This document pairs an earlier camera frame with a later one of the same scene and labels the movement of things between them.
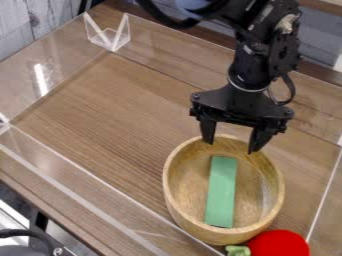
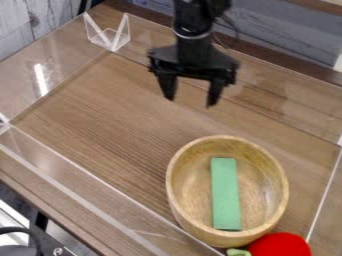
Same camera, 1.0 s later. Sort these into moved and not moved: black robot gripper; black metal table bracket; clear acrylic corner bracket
Moved: black robot gripper
Not moved: black metal table bracket; clear acrylic corner bracket
